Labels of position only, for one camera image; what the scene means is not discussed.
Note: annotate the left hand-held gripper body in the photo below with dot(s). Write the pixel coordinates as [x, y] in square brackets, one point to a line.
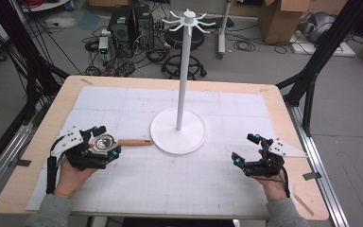
[75, 157]

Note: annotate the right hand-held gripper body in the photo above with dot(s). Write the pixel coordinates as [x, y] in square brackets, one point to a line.
[269, 165]

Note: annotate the person's right hand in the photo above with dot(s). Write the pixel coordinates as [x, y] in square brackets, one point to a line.
[274, 187]

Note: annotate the person's left hand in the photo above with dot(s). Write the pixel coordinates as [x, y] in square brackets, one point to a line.
[72, 181]

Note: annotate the black tape strip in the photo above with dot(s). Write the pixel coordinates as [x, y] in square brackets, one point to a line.
[21, 163]
[312, 176]

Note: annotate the white grid mat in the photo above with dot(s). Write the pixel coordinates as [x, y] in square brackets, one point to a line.
[170, 186]

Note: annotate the small white power box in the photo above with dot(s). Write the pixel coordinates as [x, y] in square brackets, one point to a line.
[103, 44]

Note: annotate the white hook stand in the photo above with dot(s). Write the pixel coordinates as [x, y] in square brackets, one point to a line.
[182, 78]

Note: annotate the black computer tower green labels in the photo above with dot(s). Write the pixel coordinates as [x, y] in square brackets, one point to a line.
[119, 23]

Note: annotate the white metal floor stand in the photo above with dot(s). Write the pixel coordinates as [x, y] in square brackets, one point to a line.
[222, 34]

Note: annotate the black round stool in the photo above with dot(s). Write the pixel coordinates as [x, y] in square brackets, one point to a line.
[199, 40]

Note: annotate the white flat board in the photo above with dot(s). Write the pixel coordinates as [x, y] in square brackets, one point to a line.
[324, 48]

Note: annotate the large open cardboard box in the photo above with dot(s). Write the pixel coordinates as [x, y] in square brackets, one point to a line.
[280, 22]

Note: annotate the grey rounded device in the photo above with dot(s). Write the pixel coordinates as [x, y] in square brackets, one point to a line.
[319, 26]

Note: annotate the round white table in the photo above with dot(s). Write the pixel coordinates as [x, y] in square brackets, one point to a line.
[44, 5]

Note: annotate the aluminium rail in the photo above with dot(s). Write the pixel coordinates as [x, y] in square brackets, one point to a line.
[3, 164]
[321, 164]

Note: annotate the black metal frame strut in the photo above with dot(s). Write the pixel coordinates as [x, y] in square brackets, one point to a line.
[31, 72]
[324, 47]

